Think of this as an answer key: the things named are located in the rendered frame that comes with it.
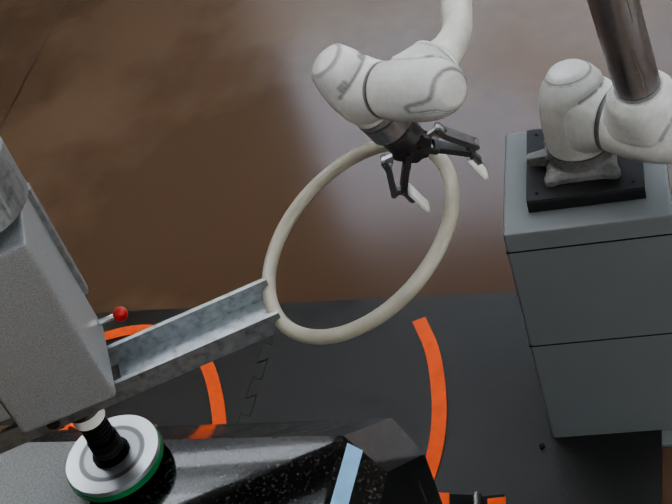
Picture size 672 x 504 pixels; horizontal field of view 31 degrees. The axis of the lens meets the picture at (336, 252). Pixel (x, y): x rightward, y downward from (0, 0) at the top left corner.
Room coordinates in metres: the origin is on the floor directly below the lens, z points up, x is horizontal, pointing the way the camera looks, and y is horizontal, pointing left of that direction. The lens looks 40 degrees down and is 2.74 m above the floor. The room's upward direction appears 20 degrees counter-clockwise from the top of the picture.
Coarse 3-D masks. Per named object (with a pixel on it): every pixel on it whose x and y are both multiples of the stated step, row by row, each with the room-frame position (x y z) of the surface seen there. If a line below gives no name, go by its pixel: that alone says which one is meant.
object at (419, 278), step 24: (336, 168) 2.10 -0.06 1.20; (312, 192) 2.09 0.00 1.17; (456, 192) 1.79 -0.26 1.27; (288, 216) 2.07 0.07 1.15; (456, 216) 1.74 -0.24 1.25; (264, 264) 1.98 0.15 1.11; (432, 264) 1.67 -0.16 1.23; (264, 288) 1.92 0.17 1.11; (408, 288) 1.65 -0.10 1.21; (384, 312) 1.64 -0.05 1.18; (288, 336) 1.76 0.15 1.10; (312, 336) 1.71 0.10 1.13; (336, 336) 1.67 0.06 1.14
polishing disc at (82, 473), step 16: (128, 416) 1.94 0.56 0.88; (128, 432) 1.89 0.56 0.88; (144, 432) 1.87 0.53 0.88; (80, 448) 1.89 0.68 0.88; (144, 448) 1.83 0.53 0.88; (80, 464) 1.85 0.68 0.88; (128, 464) 1.80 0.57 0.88; (144, 464) 1.78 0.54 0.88; (80, 480) 1.80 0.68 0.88; (96, 480) 1.79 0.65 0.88; (112, 480) 1.77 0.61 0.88; (128, 480) 1.75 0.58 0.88; (96, 496) 1.75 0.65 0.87
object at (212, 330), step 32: (256, 288) 1.92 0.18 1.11; (192, 320) 1.91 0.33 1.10; (224, 320) 1.90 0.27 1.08; (256, 320) 1.81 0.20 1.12; (128, 352) 1.90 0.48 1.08; (160, 352) 1.88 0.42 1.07; (192, 352) 1.80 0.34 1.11; (224, 352) 1.80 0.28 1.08; (128, 384) 1.79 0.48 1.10; (0, 448) 1.78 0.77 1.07
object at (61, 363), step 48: (0, 240) 1.78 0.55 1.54; (48, 240) 1.91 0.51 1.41; (0, 288) 1.74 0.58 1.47; (48, 288) 1.74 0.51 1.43; (0, 336) 1.74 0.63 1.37; (48, 336) 1.74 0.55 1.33; (96, 336) 1.85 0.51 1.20; (0, 384) 1.73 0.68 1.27; (48, 384) 1.74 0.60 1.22; (96, 384) 1.74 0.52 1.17
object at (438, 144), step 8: (432, 144) 1.83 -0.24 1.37; (440, 144) 1.82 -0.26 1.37; (448, 144) 1.82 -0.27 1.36; (456, 144) 1.82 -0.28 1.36; (424, 152) 1.81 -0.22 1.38; (432, 152) 1.81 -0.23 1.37; (440, 152) 1.81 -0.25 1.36; (448, 152) 1.81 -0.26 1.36; (456, 152) 1.80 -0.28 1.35; (464, 152) 1.80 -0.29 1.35; (472, 152) 1.80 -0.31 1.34
